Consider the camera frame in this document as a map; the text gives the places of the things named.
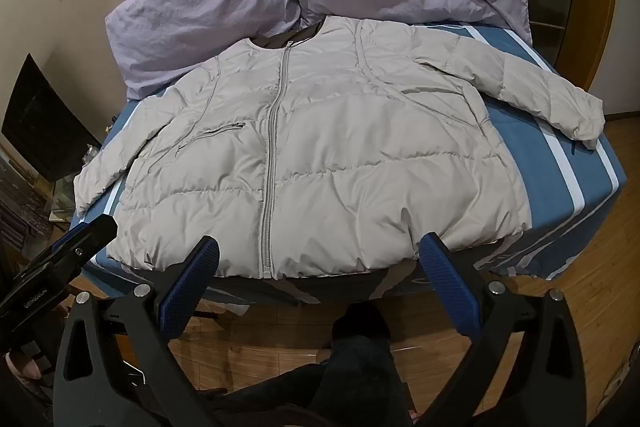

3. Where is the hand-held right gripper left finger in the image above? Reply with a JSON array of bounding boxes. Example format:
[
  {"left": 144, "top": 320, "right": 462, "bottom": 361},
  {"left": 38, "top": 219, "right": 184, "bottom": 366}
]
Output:
[{"left": 52, "top": 236, "right": 221, "bottom": 427}]

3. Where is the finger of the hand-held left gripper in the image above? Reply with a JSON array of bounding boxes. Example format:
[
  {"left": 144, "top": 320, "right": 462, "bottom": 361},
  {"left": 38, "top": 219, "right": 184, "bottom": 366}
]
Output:
[{"left": 59, "top": 214, "right": 119, "bottom": 269}]

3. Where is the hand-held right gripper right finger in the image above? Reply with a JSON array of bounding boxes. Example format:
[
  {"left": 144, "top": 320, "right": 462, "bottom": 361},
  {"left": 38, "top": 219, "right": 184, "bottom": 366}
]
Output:
[{"left": 415, "top": 232, "right": 637, "bottom": 427}]

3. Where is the beige puffer jacket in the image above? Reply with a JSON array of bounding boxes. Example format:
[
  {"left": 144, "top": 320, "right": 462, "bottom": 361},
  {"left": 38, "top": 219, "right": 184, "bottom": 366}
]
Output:
[{"left": 74, "top": 16, "right": 607, "bottom": 282}]

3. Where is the person's left hand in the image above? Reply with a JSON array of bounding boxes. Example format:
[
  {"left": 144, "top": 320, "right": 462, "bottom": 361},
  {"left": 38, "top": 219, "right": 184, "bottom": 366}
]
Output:
[{"left": 4, "top": 351, "right": 42, "bottom": 381}]

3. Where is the cluttered side table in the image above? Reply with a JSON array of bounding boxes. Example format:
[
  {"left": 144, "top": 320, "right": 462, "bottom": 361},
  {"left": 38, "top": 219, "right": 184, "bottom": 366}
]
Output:
[{"left": 0, "top": 142, "right": 88, "bottom": 268}]

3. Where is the black flat screen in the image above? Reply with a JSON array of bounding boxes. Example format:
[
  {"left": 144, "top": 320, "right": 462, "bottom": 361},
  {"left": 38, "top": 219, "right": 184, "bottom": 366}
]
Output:
[{"left": 1, "top": 53, "right": 102, "bottom": 184}]

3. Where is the person's leg in black trousers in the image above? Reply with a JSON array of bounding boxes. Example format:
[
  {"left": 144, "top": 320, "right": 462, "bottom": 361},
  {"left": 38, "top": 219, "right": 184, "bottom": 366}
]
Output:
[{"left": 197, "top": 301, "right": 418, "bottom": 427}]

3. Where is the blue striped bed sheet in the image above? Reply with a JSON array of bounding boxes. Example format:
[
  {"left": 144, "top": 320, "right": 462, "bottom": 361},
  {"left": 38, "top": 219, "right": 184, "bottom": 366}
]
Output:
[{"left": 67, "top": 21, "right": 628, "bottom": 308}]

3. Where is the lavender cloth garment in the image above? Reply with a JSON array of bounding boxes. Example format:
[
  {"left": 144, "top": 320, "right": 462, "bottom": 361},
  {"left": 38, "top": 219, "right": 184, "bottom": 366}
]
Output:
[{"left": 104, "top": 0, "right": 307, "bottom": 102}]

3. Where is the wooden door frame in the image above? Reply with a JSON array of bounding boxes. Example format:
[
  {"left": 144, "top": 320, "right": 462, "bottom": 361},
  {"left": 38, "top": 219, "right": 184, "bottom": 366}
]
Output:
[{"left": 462, "top": 0, "right": 640, "bottom": 120}]

